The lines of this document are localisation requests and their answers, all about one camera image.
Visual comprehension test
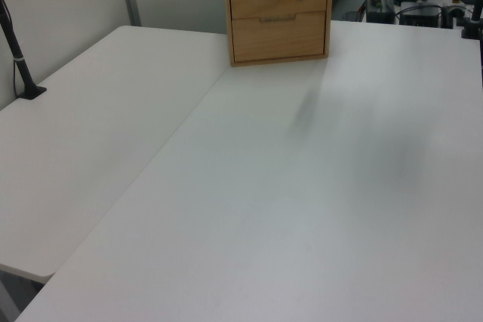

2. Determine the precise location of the black camera stand with cable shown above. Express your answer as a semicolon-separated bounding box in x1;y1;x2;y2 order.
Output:
0;0;48;103

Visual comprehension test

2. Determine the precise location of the black wire mesh basket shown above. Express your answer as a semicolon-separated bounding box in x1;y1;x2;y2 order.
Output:
340;10;366;23

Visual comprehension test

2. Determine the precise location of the wide black equipment box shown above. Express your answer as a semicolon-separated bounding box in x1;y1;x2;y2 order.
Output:
398;5;443;29

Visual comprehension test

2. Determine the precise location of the light wooden drawer cabinet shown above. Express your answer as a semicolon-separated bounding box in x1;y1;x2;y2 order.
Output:
221;0;335;68

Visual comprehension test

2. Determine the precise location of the black camera stand pole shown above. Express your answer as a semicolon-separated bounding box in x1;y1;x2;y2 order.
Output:
459;0;483;41

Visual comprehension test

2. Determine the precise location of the wooden drawer with recessed grip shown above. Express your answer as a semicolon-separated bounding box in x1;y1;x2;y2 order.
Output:
230;10;327;64

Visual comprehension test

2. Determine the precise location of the small black equipment box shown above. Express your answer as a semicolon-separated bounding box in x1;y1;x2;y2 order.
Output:
367;0;396;24

